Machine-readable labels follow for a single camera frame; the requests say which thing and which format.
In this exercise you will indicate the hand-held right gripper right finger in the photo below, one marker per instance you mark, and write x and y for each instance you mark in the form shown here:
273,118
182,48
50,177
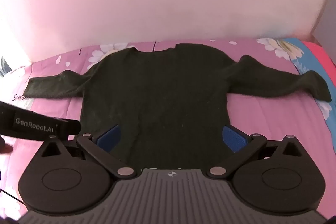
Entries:
232,138

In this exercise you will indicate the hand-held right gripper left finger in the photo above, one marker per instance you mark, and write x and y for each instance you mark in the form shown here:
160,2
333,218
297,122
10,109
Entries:
110,138

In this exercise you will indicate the dark green sweater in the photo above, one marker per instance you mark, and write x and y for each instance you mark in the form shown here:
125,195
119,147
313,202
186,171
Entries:
157,98

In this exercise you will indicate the person's left hand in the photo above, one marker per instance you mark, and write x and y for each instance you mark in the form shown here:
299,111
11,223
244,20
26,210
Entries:
4,148

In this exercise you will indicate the pink floral bedsheet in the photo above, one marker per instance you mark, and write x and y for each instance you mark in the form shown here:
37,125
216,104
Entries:
262,113

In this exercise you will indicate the red blanket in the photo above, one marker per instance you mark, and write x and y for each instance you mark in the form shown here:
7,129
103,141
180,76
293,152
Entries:
321,52

